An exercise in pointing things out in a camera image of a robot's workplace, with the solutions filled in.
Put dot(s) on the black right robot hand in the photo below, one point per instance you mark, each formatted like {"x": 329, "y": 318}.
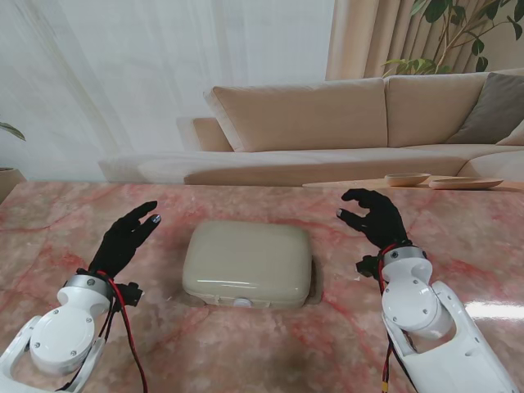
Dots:
{"x": 380, "y": 221}

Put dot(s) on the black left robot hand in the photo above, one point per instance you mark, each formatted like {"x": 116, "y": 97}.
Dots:
{"x": 123, "y": 241}

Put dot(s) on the beige hard suitcase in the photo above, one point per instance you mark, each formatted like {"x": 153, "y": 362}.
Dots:
{"x": 245, "y": 262}

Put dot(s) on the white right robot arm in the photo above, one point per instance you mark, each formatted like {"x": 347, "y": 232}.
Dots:
{"x": 430, "y": 315}

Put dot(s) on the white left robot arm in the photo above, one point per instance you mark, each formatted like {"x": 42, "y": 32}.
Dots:
{"x": 65, "y": 327}

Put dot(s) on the small wooden bowl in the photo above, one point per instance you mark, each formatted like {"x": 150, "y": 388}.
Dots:
{"x": 407, "y": 179}

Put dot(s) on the oval wooden tray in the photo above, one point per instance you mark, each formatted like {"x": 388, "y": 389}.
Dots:
{"x": 466, "y": 183}

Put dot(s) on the beige sectional sofa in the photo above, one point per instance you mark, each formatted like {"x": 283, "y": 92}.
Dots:
{"x": 352, "y": 106}

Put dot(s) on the small green plant leaf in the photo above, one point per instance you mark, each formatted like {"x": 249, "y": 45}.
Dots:
{"x": 14, "y": 131}

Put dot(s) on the grey sofa cushion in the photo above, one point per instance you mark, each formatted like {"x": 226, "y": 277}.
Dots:
{"x": 491, "y": 110}

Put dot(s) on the beige sofa cushion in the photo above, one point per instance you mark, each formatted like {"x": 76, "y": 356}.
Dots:
{"x": 513, "y": 137}

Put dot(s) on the white sheer curtain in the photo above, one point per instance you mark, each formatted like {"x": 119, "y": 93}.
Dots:
{"x": 123, "y": 82}

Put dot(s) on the tall green leafy plant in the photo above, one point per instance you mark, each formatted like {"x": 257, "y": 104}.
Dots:
{"x": 413, "y": 64}

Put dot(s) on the beige drape curtain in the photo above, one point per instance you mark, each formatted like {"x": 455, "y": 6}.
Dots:
{"x": 356, "y": 37}

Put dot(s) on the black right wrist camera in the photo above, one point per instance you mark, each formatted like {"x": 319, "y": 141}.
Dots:
{"x": 366, "y": 266}

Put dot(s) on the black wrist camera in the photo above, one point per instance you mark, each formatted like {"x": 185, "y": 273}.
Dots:
{"x": 130, "y": 294}
{"x": 366, "y": 266}

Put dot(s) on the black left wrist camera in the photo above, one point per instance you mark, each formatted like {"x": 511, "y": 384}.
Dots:
{"x": 130, "y": 294}

